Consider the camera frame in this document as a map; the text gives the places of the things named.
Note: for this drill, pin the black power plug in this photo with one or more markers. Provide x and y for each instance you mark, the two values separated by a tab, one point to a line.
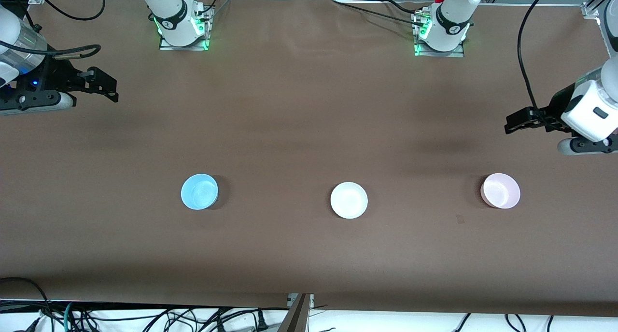
261	321

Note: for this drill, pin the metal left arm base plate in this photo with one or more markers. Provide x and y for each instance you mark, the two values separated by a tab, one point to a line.
437	53

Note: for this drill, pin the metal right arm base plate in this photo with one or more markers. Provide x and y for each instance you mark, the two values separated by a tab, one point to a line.
166	46

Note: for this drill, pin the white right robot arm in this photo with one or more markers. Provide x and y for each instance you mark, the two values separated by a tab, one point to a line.
169	8

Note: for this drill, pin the white bowl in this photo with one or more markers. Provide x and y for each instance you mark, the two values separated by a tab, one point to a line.
348	200

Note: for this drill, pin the pink bowl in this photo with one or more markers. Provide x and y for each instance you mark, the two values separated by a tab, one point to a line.
500	191

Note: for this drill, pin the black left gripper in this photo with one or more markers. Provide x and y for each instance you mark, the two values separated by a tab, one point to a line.
560	103

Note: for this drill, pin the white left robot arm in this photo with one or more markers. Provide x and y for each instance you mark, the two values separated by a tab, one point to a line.
454	13

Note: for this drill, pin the blue bowl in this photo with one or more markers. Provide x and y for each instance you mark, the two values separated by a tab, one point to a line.
199	192

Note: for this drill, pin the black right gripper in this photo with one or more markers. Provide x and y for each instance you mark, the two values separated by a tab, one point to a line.
54	75

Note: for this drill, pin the aluminium frame post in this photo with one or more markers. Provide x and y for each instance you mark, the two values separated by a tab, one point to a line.
297	317

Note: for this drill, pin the brown table cover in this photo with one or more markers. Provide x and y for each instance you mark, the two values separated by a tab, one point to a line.
289	105

